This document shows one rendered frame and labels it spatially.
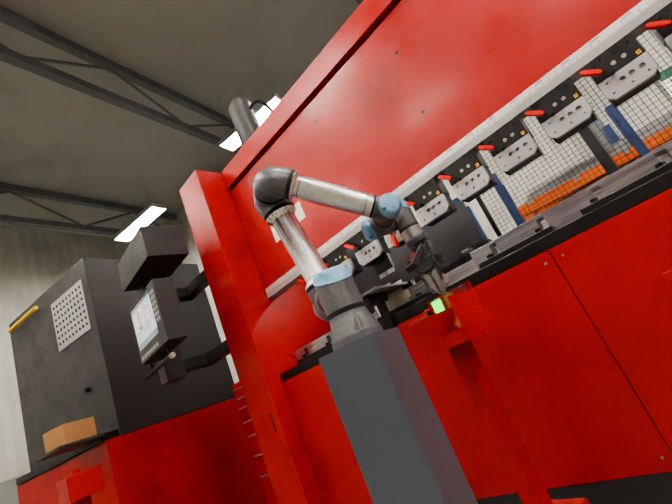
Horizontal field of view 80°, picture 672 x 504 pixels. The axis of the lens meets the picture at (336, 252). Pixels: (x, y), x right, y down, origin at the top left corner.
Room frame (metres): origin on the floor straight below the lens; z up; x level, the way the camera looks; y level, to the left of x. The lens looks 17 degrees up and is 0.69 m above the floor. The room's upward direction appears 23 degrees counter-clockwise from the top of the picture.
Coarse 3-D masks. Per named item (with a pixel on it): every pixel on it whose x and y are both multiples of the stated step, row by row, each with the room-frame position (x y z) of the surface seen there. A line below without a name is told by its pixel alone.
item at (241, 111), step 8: (232, 104) 2.32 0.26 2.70; (240, 104) 2.32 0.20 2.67; (248, 104) 2.35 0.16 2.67; (264, 104) 2.32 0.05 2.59; (232, 112) 2.34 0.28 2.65; (240, 112) 2.32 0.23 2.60; (248, 112) 2.33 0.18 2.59; (232, 120) 2.37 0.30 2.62; (240, 120) 2.32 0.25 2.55; (248, 120) 2.32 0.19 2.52; (256, 120) 2.37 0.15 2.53; (240, 128) 2.33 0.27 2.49; (248, 128) 2.32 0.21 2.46; (256, 128) 2.34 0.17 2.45; (240, 136) 2.35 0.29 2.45; (248, 136) 2.32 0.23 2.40
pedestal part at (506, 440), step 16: (464, 352) 1.39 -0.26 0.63; (464, 368) 1.41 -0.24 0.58; (480, 368) 1.42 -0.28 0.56; (480, 384) 1.39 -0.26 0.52; (480, 400) 1.41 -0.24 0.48; (496, 400) 1.42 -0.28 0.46; (480, 416) 1.44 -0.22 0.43; (496, 416) 1.39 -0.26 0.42; (496, 432) 1.41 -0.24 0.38; (512, 432) 1.42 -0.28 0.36; (496, 448) 1.43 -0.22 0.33; (512, 448) 1.39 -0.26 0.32; (512, 464) 1.41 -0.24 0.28; (528, 464) 1.42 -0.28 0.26; (512, 480) 1.43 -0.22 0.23; (528, 480) 1.39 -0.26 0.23; (528, 496) 1.41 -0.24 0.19; (544, 496) 1.42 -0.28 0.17
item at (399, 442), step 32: (352, 352) 1.07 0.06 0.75; (384, 352) 1.06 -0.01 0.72; (352, 384) 1.08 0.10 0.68; (384, 384) 1.05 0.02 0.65; (416, 384) 1.15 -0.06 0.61; (352, 416) 1.10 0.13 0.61; (384, 416) 1.06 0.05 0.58; (416, 416) 1.08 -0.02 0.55; (352, 448) 1.11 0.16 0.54; (384, 448) 1.08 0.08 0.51; (416, 448) 1.04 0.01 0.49; (448, 448) 1.17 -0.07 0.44; (384, 480) 1.09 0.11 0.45; (416, 480) 1.06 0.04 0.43; (448, 480) 1.10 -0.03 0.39
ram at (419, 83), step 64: (448, 0) 1.39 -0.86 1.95; (512, 0) 1.29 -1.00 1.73; (576, 0) 1.20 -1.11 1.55; (640, 0) 1.12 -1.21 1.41; (384, 64) 1.62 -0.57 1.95; (448, 64) 1.47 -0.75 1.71; (512, 64) 1.36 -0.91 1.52; (576, 64) 1.26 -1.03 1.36; (320, 128) 1.91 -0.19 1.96; (384, 128) 1.71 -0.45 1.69; (448, 128) 1.55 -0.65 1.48; (384, 192) 1.80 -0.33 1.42; (256, 256) 2.42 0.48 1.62; (320, 256) 2.12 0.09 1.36
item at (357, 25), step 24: (384, 0) 1.51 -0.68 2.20; (360, 24) 1.60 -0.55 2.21; (336, 48) 1.71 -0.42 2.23; (312, 72) 1.82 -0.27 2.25; (336, 72) 1.79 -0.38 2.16; (288, 96) 1.95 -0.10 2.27; (312, 96) 1.89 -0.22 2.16; (264, 120) 2.09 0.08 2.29; (288, 120) 2.00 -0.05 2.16; (264, 144) 2.14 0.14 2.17; (240, 168) 2.30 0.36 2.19
